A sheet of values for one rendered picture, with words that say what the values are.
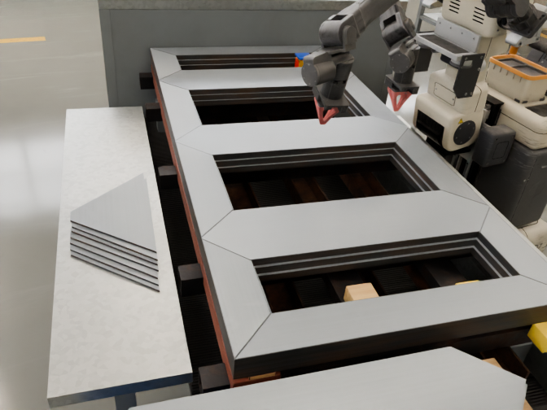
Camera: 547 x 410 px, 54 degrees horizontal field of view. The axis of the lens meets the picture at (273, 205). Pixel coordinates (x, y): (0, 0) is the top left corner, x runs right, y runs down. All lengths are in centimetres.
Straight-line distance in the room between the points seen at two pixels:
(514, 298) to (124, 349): 79
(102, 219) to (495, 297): 92
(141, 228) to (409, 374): 71
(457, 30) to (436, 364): 135
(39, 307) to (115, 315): 116
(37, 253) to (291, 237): 160
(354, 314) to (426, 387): 18
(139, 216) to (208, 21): 112
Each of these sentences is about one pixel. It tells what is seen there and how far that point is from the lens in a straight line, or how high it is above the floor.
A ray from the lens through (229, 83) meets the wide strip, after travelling 194.
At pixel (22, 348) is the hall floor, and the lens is 221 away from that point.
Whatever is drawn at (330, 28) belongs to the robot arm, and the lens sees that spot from 130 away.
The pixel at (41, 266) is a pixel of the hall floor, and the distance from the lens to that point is 252.
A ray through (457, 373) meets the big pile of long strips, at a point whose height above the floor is 85.
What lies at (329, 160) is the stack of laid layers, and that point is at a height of 83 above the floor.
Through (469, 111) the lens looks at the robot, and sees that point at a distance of 215.
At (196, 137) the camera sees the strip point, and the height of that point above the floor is 87.
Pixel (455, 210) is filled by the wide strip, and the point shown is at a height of 87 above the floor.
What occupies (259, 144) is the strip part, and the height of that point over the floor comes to 87.
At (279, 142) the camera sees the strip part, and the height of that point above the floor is 87.
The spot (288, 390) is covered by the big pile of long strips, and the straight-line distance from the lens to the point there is 94.
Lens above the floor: 161
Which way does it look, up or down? 35 degrees down
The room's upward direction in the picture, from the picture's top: 6 degrees clockwise
